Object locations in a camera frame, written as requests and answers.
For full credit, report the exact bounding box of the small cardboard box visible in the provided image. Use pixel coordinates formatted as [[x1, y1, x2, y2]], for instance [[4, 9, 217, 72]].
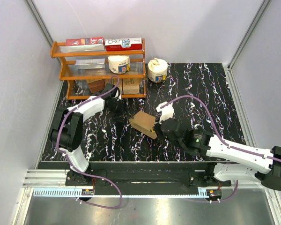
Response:
[[122, 78, 140, 94], [105, 78, 122, 89]]

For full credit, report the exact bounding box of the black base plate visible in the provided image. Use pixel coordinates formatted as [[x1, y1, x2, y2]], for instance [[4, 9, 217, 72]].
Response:
[[65, 162, 231, 196]]

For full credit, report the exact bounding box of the dark brown small box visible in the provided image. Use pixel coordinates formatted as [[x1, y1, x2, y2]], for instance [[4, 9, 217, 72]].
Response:
[[86, 79, 105, 93]]

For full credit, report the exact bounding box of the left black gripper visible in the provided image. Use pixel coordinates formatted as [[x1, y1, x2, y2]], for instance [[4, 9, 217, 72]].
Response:
[[107, 98, 133, 123]]

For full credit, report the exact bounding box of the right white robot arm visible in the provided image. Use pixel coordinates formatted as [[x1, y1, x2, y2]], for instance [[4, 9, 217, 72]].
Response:
[[153, 118, 281, 191]]

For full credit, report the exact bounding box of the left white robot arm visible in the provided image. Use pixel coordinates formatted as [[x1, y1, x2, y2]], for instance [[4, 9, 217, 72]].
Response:
[[48, 83, 127, 186]]

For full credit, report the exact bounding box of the right small cardboard box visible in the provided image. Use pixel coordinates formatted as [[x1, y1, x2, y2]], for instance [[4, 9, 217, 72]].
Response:
[[122, 78, 140, 94]]

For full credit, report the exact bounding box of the brown cardboard express box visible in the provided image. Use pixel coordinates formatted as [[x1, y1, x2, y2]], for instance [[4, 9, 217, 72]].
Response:
[[129, 111, 157, 139]]

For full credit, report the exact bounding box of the orange wooden shelf rack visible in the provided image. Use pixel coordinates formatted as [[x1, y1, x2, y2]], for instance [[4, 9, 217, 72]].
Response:
[[50, 38, 147, 100]]

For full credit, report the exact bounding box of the toilet paper roll on shelf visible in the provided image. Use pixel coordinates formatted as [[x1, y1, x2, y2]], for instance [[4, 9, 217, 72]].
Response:
[[108, 55, 130, 75]]

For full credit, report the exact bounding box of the middle small cardboard box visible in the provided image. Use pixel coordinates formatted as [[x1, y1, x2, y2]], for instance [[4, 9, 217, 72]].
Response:
[[105, 78, 122, 89]]

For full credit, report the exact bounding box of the red silver toothpaste box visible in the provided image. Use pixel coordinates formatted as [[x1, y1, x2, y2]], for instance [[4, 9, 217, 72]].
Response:
[[65, 37, 105, 53]]

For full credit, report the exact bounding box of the toilet paper roll on table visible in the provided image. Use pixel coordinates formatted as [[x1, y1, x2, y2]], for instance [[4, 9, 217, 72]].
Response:
[[148, 58, 168, 83]]

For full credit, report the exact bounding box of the aluminium frame rail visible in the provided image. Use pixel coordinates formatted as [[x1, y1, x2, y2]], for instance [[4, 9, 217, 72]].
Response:
[[23, 170, 278, 189]]

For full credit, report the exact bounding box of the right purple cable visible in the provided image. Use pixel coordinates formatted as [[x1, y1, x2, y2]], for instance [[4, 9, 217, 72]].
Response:
[[160, 95, 281, 204]]

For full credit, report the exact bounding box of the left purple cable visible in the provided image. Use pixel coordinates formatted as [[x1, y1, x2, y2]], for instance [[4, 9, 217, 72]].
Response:
[[55, 75, 124, 210]]

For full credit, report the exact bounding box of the purple cable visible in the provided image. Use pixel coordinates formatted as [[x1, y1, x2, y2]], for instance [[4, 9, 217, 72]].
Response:
[[160, 95, 281, 204], [55, 75, 124, 210]]

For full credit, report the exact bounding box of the red white toothpaste box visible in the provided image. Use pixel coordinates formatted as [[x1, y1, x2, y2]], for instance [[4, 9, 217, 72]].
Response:
[[105, 37, 142, 51]]

